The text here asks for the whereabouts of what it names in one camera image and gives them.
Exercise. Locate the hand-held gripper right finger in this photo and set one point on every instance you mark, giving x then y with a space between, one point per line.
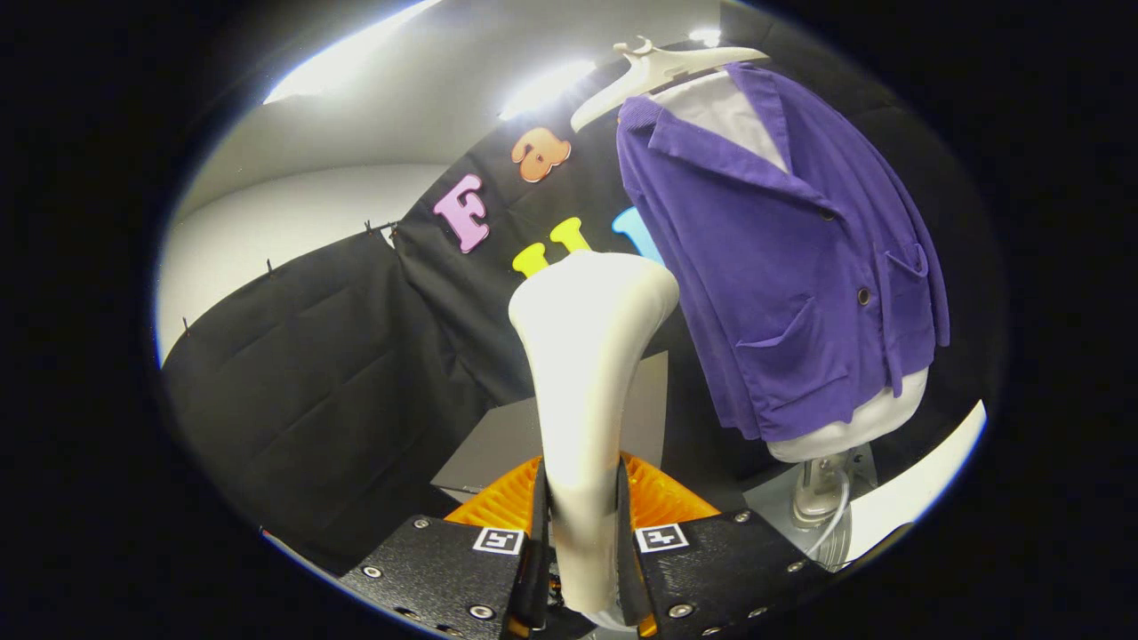
720 569

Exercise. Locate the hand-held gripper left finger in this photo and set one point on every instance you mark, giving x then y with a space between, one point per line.
444 569

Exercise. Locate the white garment steamer head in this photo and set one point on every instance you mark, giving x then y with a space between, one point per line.
582 382

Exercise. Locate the purple jacket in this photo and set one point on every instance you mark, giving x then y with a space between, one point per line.
782 284

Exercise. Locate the white plastic clothes hanger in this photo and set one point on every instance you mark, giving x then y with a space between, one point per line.
653 69

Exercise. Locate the grey drawer cabinet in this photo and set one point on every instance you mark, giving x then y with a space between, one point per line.
498 444

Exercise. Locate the white padded ironing form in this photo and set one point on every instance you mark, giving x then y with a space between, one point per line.
853 431

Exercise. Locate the black backdrop cloth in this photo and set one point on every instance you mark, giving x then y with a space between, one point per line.
338 373

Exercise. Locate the long ceiling light bar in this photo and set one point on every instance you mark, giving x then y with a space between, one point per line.
547 89

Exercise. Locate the large ceiling light panel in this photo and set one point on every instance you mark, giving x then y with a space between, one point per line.
347 53

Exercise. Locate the small ceiling light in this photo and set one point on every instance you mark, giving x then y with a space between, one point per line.
706 36

